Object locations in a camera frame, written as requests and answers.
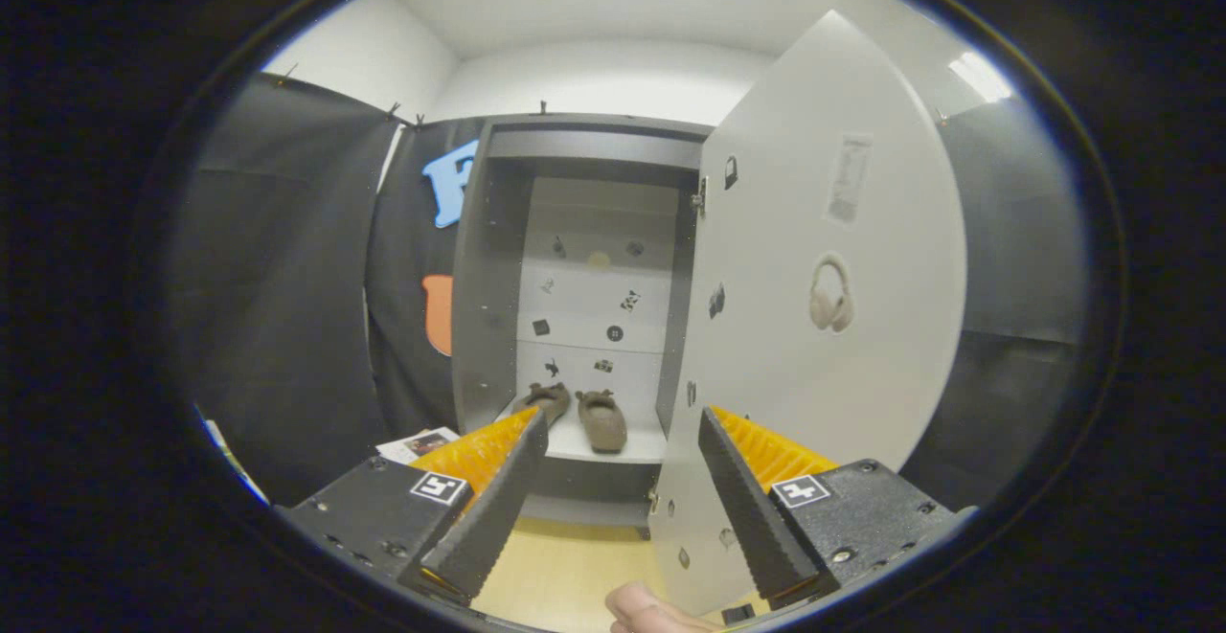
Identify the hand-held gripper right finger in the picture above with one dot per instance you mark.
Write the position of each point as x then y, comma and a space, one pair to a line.
747, 508

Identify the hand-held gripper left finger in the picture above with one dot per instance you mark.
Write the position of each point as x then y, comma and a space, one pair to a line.
498, 508

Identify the brown fuzzy shoe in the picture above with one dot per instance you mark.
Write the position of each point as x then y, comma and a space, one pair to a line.
603, 422
548, 400

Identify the light grey shoe cabinet door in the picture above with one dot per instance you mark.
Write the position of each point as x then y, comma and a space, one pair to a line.
766, 365

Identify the grey shoe cabinet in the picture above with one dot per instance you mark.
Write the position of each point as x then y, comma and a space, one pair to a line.
488, 327

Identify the metal door hinge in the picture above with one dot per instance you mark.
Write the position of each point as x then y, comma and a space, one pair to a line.
699, 197
654, 499

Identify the white book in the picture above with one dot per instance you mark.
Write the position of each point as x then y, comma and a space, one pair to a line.
417, 443

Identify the black backdrop cloth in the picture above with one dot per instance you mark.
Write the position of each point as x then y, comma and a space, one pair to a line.
287, 327

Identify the small ceiling light panel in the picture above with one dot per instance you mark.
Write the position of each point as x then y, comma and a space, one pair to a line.
979, 76

